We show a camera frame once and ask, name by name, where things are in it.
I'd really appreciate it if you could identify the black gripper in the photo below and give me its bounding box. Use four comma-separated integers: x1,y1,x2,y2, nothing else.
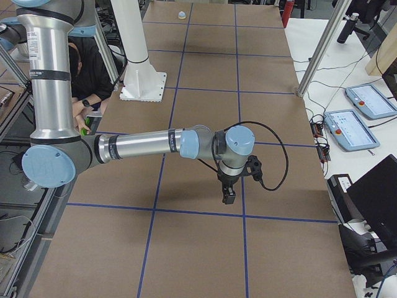
217,170,241,204

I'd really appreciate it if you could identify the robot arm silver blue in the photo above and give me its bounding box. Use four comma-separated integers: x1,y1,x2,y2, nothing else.
16,1,261,204

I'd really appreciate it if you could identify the black box with label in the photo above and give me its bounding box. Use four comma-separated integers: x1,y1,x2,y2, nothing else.
327,174,361,223

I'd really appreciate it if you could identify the small orange circuit board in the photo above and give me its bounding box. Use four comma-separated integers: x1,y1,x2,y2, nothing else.
310,122,324,138

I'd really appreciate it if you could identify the near blue teach pendant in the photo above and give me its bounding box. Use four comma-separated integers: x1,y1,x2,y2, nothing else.
324,109,380,151

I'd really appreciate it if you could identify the blue teach pendant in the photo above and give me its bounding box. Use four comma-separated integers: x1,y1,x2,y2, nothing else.
345,84,396,120
324,109,380,151

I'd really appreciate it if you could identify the black laptop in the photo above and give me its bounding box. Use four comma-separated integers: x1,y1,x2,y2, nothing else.
347,154,396,249

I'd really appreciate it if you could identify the green handheld device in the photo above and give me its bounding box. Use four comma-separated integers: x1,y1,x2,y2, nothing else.
80,118,91,135

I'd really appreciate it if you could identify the far blue teach pendant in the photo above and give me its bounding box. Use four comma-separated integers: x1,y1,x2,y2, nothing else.
345,84,396,120

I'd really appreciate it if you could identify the person in black hoodie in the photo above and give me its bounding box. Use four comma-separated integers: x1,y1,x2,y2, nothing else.
68,37,114,132

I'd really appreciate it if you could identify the red cylinder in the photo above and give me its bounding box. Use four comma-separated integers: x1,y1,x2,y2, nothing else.
282,0,295,29

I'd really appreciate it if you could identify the black water bottle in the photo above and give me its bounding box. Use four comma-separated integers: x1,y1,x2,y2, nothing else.
337,12,359,44

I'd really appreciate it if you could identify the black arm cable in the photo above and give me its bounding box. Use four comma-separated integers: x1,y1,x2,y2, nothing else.
198,120,290,191

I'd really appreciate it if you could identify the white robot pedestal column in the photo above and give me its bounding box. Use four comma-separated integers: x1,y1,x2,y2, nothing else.
111,0,167,102

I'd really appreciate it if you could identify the aluminium frame post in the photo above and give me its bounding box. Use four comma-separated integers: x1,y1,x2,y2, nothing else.
296,0,351,97

